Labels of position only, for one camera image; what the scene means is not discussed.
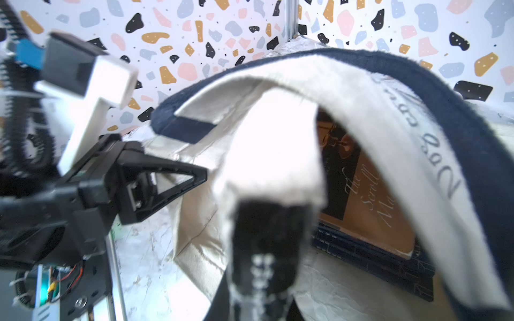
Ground dark blue thin book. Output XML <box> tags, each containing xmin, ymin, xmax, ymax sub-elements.
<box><xmin>312</xmin><ymin>238</ymin><xmax>434</xmax><ymax>302</ymax></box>

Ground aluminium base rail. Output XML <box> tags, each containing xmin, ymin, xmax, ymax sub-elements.
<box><xmin>87</xmin><ymin>234</ymin><xmax>128</xmax><ymax>320</ymax></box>

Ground black corrugated cable left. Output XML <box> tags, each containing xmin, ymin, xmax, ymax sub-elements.
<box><xmin>0</xmin><ymin>0</ymin><xmax>57</xmax><ymax>177</ymax></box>

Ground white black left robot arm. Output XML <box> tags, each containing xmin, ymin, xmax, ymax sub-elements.
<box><xmin>1</xmin><ymin>135</ymin><xmax>207</xmax><ymax>320</ymax></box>

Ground aluminium corner frame post left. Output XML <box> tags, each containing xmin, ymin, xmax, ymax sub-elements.
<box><xmin>284</xmin><ymin>0</ymin><xmax>299</xmax><ymax>41</ymax></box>

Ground beige canvas floral tote bag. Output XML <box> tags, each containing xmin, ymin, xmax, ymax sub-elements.
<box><xmin>120</xmin><ymin>37</ymin><xmax>514</xmax><ymax>321</ymax></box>

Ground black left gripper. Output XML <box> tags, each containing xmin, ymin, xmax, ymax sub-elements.
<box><xmin>56</xmin><ymin>135</ymin><xmax>207</xmax><ymax>257</ymax></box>

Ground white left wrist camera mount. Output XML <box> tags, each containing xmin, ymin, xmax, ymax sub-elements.
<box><xmin>15</xmin><ymin>32</ymin><xmax>139</xmax><ymax>175</ymax></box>

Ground blue Little Prince book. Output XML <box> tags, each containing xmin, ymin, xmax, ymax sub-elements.
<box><xmin>313</xmin><ymin>223</ymin><xmax>436</xmax><ymax>276</ymax></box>

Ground black marbled spine book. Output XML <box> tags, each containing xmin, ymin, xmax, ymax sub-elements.
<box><xmin>228</xmin><ymin>200</ymin><xmax>315</xmax><ymax>320</ymax></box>

